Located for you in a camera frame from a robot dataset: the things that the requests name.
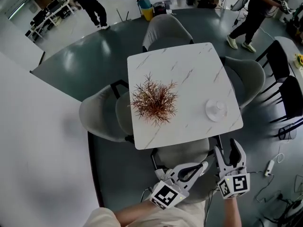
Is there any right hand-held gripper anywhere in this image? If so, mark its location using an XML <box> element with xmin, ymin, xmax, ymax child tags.
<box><xmin>213</xmin><ymin>138</ymin><xmax>251</xmax><ymax>200</ymax></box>

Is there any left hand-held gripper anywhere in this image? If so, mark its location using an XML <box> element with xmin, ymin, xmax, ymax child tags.
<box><xmin>149</xmin><ymin>161</ymin><xmax>209</xmax><ymax>210</ymax></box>

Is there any white saucer plate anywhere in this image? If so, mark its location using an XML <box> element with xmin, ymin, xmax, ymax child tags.
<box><xmin>205</xmin><ymin>98</ymin><xmax>229</xmax><ymax>122</ymax></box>

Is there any white cup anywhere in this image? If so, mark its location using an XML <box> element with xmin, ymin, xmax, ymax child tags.
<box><xmin>214</xmin><ymin>101</ymin><xmax>226</xmax><ymax>114</ymax></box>

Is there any person's right forearm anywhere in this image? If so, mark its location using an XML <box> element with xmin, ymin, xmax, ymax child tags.
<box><xmin>223</xmin><ymin>197</ymin><xmax>240</xmax><ymax>227</ymax></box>

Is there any person's left forearm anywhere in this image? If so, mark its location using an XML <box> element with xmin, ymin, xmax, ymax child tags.
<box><xmin>113</xmin><ymin>199</ymin><xmax>158</xmax><ymax>227</ymax></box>

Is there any grey upholstered armchair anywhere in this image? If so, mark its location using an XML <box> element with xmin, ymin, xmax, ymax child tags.
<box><xmin>142</xmin><ymin>14</ymin><xmax>195</xmax><ymax>52</ymax></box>
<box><xmin>79</xmin><ymin>80</ymin><xmax>135</xmax><ymax>143</ymax></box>
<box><xmin>150</xmin><ymin>135</ymin><xmax>224</xmax><ymax>204</ymax></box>
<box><xmin>220</xmin><ymin>56</ymin><xmax>266</xmax><ymax>110</ymax></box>

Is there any white power strip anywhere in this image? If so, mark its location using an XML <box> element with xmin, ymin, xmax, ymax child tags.
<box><xmin>264</xmin><ymin>159</ymin><xmax>276</xmax><ymax>177</ymax></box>

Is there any person's cream printed sweatshirt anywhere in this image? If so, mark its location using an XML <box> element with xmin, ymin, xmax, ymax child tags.
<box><xmin>81</xmin><ymin>199</ymin><xmax>206</xmax><ymax>227</ymax></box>

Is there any reddish brown potted plant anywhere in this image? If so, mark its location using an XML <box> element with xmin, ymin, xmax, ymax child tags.
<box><xmin>130</xmin><ymin>72</ymin><xmax>179</xmax><ymax>128</ymax></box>

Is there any white marble square table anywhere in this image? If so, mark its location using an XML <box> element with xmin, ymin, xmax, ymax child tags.
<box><xmin>127</xmin><ymin>42</ymin><xmax>244</xmax><ymax>150</ymax></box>

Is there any black dining chair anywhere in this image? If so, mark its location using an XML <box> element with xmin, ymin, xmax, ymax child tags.
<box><xmin>269</xmin><ymin>75</ymin><xmax>303</xmax><ymax>124</ymax></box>
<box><xmin>255</xmin><ymin>40</ymin><xmax>295</xmax><ymax>85</ymax></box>

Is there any yellow sunflower arrangement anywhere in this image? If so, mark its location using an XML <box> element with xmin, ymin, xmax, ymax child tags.
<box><xmin>294</xmin><ymin>52</ymin><xmax>303</xmax><ymax>69</ymax></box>

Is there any long grey table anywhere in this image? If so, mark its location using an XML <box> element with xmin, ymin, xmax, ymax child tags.
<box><xmin>274</xmin><ymin>35</ymin><xmax>303</xmax><ymax>80</ymax></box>

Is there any yellow bin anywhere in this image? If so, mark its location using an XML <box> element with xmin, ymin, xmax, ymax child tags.
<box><xmin>141</xmin><ymin>6</ymin><xmax>154</xmax><ymax>21</ymax></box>

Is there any dark trash can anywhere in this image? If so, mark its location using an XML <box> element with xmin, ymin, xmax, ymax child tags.
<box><xmin>152</xmin><ymin>1</ymin><xmax>168</xmax><ymax>16</ymax></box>

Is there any white office desk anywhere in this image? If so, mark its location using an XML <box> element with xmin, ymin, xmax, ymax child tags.
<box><xmin>25</xmin><ymin>0</ymin><xmax>74</xmax><ymax>44</ymax></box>

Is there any right hand-held gripper cable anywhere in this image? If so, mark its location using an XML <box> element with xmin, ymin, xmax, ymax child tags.
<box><xmin>203</xmin><ymin>187</ymin><xmax>220</xmax><ymax>224</ymax></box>

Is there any hand-held gripper cable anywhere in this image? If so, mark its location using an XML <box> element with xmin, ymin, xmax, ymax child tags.
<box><xmin>203</xmin><ymin>187</ymin><xmax>220</xmax><ymax>224</ymax></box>
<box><xmin>140</xmin><ymin>186</ymin><xmax>153</xmax><ymax>202</ymax></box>

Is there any black floor cable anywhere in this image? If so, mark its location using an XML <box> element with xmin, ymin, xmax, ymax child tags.
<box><xmin>255</xmin><ymin>171</ymin><xmax>283</xmax><ymax>202</ymax></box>

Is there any white cable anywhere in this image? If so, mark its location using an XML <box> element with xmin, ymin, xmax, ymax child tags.
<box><xmin>275</xmin><ymin>140</ymin><xmax>285</xmax><ymax>163</ymax></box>

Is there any left hand-held gripper cable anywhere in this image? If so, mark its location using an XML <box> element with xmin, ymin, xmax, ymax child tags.
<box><xmin>140</xmin><ymin>186</ymin><xmax>153</xmax><ymax>202</ymax></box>

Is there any black wire waste basket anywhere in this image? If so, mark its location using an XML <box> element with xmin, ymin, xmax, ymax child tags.
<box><xmin>277</xmin><ymin>122</ymin><xmax>297</xmax><ymax>140</ymax></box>

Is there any black wire rack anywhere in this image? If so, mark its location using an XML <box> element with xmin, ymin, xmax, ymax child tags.
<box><xmin>294</xmin><ymin>174</ymin><xmax>303</xmax><ymax>195</ymax></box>

